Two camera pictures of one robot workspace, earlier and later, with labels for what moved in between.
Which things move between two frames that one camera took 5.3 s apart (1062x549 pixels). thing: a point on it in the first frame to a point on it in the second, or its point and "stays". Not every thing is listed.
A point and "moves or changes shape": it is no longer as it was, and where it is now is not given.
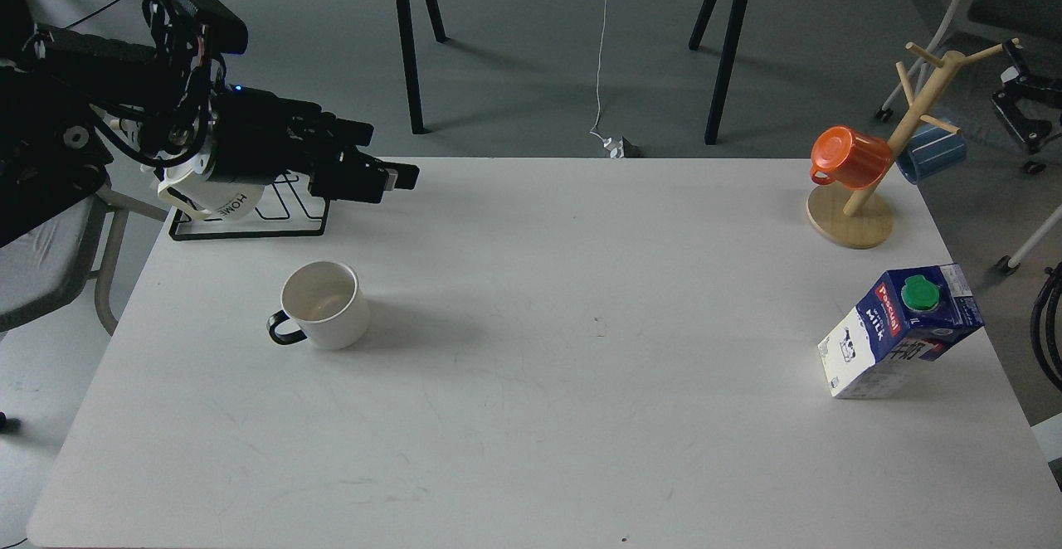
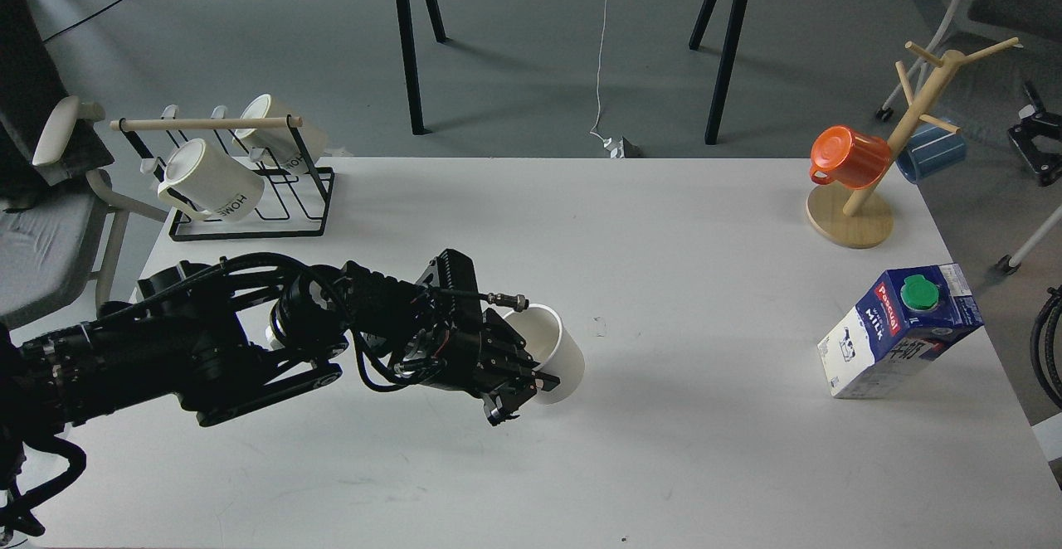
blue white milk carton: (903, 318) stays
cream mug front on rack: (187, 185) stays
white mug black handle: (325, 299) moves or changes shape
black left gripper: (261, 137) to (461, 351)
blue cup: (930, 149) stays
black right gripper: (1046, 91) to (1038, 124)
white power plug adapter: (616, 148) stays
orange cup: (852, 160) stays
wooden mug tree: (862, 218) stays
